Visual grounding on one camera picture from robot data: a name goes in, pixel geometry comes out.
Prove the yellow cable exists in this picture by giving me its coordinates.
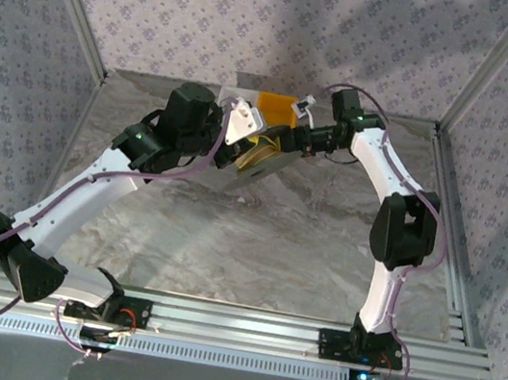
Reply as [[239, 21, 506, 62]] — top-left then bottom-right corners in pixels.
[[236, 132, 284, 176]]

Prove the dark grey cable spool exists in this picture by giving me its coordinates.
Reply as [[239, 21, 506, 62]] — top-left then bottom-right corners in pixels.
[[222, 117, 312, 203]]

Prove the yellow plastic bin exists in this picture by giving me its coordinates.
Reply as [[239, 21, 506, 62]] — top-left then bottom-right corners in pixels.
[[252, 89, 303, 133]]

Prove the aluminium side rail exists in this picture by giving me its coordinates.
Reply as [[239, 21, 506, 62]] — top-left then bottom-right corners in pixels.
[[40, 63, 112, 202], [397, 121, 508, 349]]

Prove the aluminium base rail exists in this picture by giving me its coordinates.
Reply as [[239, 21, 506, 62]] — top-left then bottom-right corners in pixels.
[[0, 264, 499, 380]]

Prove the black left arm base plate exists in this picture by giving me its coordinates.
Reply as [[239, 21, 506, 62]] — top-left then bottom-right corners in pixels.
[[61, 285, 155, 332]]

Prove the white slotted cable duct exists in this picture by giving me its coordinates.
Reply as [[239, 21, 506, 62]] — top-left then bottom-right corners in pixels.
[[0, 308, 357, 380]]

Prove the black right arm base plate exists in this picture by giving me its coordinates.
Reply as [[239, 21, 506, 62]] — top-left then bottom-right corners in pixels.
[[314, 326, 408, 373]]

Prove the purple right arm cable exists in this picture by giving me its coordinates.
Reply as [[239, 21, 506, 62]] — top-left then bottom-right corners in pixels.
[[276, 80, 470, 380]]

